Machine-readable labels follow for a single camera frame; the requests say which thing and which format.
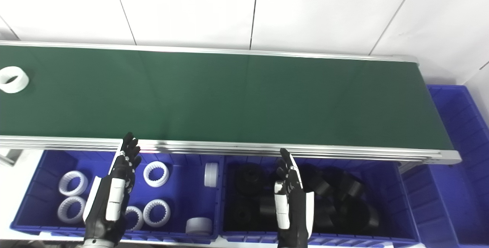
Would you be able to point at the aluminium conveyor support leg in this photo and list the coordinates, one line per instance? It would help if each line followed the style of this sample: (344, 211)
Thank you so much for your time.
(9, 157)

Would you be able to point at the black cylindrical gear part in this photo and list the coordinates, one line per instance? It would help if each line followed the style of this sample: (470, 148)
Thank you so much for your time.
(241, 214)
(266, 206)
(324, 218)
(363, 217)
(248, 179)
(351, 187)
(320, 186)

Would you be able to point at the large empty blue bin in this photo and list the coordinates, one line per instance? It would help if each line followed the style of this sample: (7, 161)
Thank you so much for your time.
(462, 164)

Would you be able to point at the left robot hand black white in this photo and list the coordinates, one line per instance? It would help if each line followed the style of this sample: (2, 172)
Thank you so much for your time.
(114, 198)

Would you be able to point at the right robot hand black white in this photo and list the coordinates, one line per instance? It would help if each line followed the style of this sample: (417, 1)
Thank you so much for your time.
(292, 206)

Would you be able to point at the blue bin holding white parts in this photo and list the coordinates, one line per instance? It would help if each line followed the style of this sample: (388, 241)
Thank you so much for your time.
(183, 202)

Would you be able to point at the green conveyor belt aluminium frame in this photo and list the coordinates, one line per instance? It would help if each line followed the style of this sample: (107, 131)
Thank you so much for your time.
(237, 99)

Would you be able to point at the blue bin holding black parts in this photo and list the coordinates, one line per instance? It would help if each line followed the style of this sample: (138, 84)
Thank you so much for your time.
(386, 202)

